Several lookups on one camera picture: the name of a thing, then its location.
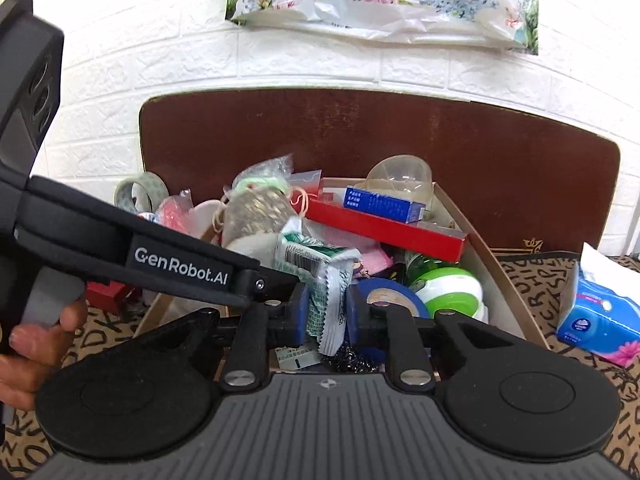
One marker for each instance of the green white round container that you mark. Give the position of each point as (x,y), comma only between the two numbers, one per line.
(450,292)

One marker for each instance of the pink item in plastic bag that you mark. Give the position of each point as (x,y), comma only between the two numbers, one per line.
(172,212)

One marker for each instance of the pink cloth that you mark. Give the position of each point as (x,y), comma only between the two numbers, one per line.
(372,257)

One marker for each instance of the brown chair back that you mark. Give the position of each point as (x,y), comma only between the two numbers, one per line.
(525,180)

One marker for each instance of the printed blanket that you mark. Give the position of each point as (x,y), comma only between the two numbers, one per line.
(545,300)

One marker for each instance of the person's left hand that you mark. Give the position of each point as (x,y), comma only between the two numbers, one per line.
(35,355)

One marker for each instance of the clear plastic dome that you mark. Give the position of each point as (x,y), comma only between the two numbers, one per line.
(400,172)

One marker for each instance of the long red box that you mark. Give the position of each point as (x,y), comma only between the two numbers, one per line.
(390,234)

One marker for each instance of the floral plastic bag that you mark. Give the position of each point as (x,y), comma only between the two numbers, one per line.
(390,0)

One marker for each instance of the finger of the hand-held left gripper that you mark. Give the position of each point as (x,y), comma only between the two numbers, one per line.
(274,280)

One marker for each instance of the brown cardboard box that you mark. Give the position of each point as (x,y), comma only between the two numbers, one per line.
(505,280)

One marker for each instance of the small clear zip bag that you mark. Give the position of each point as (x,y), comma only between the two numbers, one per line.
(307,184)

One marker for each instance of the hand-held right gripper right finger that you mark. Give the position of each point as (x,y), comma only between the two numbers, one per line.
(356,318)

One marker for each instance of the clear tape roll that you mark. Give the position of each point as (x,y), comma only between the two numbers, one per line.
(150,187)

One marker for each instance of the small blue box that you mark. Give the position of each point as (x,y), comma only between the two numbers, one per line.
(382,205)

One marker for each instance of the blue tissue pack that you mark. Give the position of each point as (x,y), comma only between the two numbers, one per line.
(600,325)

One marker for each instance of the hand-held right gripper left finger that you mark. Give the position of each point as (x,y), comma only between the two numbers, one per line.
(299,316)

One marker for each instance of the small red box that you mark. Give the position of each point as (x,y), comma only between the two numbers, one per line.
(106,296)

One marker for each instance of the blue tape roll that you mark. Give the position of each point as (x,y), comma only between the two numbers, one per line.
(395,292)

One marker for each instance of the green plastic bottle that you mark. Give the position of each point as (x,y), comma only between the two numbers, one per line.
(425,263)

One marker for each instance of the green white snack packet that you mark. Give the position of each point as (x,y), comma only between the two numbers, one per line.
(320,280)

